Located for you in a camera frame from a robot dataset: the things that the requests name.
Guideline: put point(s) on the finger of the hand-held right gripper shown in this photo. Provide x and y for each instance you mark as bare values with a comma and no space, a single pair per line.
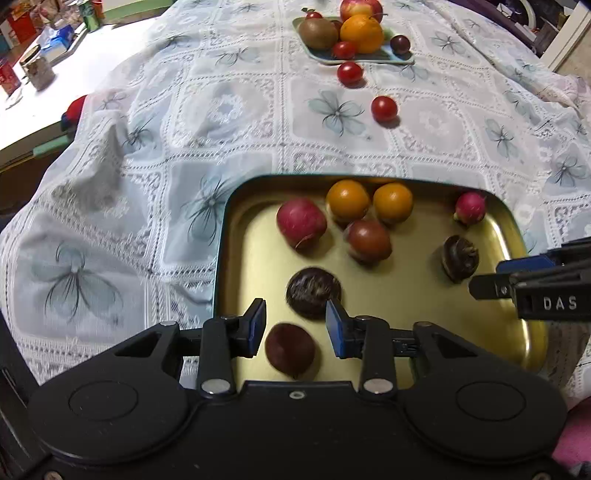
491,286
526,265

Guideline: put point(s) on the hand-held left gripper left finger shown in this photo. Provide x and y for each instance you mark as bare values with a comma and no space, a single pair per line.
258,325

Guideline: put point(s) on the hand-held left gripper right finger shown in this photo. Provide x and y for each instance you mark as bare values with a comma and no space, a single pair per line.
333,330

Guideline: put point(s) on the dark red plum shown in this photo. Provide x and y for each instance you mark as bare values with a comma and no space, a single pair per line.
292,350

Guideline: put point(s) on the round dark brown chestnut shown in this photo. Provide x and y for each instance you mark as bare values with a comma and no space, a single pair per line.
313,293

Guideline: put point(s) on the small red radish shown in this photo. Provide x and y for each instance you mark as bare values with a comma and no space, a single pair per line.
470,207

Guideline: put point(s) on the gold metal tin tray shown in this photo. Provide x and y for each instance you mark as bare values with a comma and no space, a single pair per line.
415,314

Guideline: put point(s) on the large red radish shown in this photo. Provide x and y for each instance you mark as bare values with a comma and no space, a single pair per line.
301,221

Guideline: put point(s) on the yellow cherry tomato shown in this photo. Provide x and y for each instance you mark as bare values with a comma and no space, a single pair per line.
347,199
392,202

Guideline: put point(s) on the pink cloth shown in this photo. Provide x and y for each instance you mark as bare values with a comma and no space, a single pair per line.
572,443

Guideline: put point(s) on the white lace floral tablecloth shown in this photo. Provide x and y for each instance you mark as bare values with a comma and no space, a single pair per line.
277,138

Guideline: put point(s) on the red cherry tomato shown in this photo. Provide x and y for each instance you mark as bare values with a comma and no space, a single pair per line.
344,50
349,73
384,108

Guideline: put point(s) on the light green rectangular plate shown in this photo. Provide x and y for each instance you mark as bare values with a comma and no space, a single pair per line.
383,57

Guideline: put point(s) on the dark plum on plate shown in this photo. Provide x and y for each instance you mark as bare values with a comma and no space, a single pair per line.
400,44

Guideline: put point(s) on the red round object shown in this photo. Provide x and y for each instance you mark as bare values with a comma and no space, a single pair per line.
74,110

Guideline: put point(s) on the orange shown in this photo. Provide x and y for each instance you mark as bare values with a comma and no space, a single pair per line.
362,33

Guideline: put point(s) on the brown kiwi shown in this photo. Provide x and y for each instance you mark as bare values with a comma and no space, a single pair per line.
317,33

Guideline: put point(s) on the red apple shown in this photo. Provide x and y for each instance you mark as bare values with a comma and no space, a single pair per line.
360,8

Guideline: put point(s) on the glass jar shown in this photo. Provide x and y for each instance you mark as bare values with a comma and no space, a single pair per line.
37,69

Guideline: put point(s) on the blue tissue box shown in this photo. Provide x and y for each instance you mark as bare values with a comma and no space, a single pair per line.
57,41

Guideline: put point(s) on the red box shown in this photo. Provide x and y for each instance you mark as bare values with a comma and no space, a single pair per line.
7,78

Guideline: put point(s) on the green drink can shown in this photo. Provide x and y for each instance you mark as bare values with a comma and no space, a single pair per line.
90,14

